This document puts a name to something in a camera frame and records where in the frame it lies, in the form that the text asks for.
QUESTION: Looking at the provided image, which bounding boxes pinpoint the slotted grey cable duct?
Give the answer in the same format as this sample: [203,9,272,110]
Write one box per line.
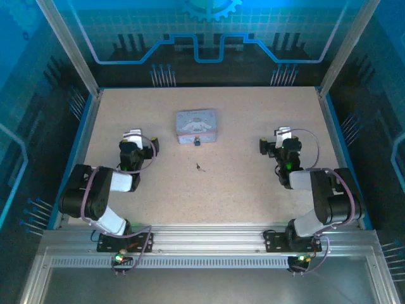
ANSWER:
[50,256,321,270]

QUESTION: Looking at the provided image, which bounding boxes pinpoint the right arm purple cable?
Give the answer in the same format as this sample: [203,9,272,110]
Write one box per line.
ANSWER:
[290,128,356,231]

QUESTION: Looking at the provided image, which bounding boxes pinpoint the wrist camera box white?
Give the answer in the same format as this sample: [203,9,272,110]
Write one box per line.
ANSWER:
[122,128,144,149]
[273,125,292,149]

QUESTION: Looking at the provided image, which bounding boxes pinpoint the aluminium table side rail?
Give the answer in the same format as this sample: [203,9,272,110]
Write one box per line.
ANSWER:
[316,88,375,231]
[53,89,105,231]

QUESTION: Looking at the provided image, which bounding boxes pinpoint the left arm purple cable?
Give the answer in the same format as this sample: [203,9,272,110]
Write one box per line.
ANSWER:
[79,135,160,237]

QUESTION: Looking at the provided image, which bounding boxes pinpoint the aluminium frame post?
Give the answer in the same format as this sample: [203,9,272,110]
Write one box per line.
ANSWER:
[316,0,382,96]
[35,0,103,96]

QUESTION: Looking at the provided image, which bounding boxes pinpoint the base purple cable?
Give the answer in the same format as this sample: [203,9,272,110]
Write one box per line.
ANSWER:
[110,225,153,277]
[289,234,332,277]

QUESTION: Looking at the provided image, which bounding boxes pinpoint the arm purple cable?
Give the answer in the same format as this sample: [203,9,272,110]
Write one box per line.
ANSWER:
[290,128,356,231]
[79,135,160,237]

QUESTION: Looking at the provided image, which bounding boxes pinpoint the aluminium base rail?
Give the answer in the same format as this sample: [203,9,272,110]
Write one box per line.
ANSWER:
[40,223,380,255]

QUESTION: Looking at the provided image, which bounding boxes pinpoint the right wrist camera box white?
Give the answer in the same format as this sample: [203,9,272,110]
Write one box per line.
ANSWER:
[273,125,292,149]

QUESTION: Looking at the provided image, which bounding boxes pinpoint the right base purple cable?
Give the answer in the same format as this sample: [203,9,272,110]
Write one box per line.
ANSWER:
[289,234,332,277]

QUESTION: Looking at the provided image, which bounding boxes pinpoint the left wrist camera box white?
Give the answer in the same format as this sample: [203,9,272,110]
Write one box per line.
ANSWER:
[122,128,144,149]

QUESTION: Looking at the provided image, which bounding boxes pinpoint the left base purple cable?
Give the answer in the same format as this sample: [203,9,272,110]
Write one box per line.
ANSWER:
[110,225,153,277]

